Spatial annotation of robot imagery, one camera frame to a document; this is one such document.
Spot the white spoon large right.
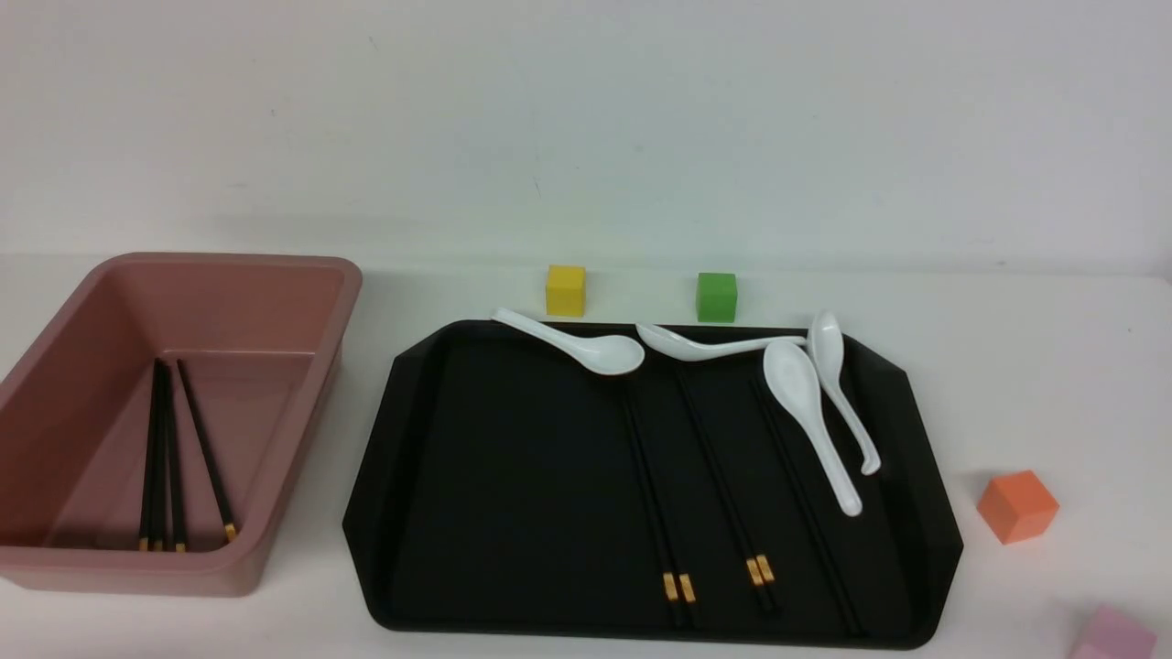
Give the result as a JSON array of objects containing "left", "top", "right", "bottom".
[{"left": 763, "top": 340, "right": 863, "bottom": 517}]

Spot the pink cube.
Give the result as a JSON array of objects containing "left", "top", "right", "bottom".
[{"left": 1068, "top": 605, "right": 1158, "bottom": 658}]

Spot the pink plastic bin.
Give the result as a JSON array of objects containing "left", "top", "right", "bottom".
[{"left": 1, "top": 252, "right": 363, "bottom": 597}]

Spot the yellow cube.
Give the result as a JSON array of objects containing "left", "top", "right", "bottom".
[{"left": 545, "top": 265, "right": 587, "bottom": 318}]

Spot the black plastic tray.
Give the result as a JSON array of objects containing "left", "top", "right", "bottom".
[{"left": 343, "top": 320, "right": 963, "bottom": 650}]

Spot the black chopstick on tray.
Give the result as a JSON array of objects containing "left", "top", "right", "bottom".
[
  {"left": 749, "top": 378, "right": 860, "bottom": 636},
  {"left": 754, "top": 378, "right": 867, "bottom": 636}
]

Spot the orange cube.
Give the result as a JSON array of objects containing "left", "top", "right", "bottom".
[{"left": 976, "top": 469, "right": 1059, "bottom": 544}]

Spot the black chopstick gold band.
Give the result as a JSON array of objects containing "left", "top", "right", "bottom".
[
  {"left": 676, "top": 373, "right": 776, "bottom": 614},
  {"left": 681, "top": 373, "right": 782, "bottom": 612},
  {"left": 620, "top": 383, "right": 700, "bottom": 632},
  {"left": 618, "top": 383, "right": 687, "bottom": 630}
]

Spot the black chopstick in bin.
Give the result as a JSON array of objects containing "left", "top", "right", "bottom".
[
  {"left": 150, "top": 359, "right": 166, "bottom": 552},
  {"left": 176, "top": 359, "right": 238, "bottom": 544},
  {"left": 138, "top": 358, "right": 162, "bottom": 552},
  {"left": 162, "top": 362, "right": 188, "bottom": 552}
]

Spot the green cube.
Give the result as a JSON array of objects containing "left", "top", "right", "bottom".
[{"left": 695, "top": 272, "right": 738, "bottom": 324}]

